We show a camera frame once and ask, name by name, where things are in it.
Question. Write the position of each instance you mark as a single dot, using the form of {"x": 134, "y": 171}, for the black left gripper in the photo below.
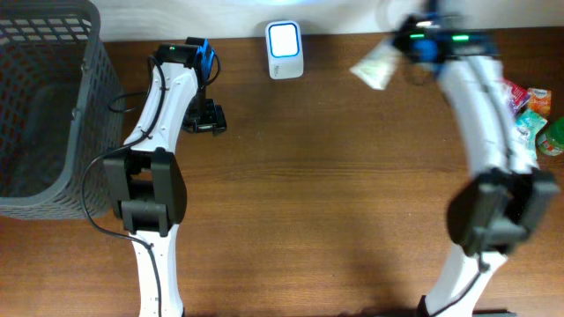
{"x": 215, "y": 118}

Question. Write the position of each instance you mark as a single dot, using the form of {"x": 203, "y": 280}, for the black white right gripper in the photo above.
{"x": 401, "y": 28}

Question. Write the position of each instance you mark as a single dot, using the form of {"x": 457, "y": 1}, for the white tube with brown cap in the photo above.
{"x": 377, "y": 67}

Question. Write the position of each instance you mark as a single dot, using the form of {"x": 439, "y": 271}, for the red purple floral pack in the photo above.
{"x": 517, "y": 96}

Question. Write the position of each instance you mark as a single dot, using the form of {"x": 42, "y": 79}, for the orange tissue packet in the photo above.
{"x": 540, "y": 101}

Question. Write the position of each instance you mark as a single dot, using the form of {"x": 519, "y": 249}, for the teal tissue packet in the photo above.
{"x": 528, "y": 124}

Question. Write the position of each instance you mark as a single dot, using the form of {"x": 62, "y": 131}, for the green lid glass jar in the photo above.
{"x": 550, "y": 141}

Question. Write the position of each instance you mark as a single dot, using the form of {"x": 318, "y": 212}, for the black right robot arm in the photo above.
{"x": 507, "y": 194}

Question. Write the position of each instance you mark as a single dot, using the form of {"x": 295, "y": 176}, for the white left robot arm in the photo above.
{"x": 146, "y": 187}

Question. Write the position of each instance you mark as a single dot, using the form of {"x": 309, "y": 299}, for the white black barcode scanner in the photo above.
{"x": 284, "y": 49}

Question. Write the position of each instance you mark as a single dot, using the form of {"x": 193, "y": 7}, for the grey plastic mesh basket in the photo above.
{"x": 56, "y": 82}

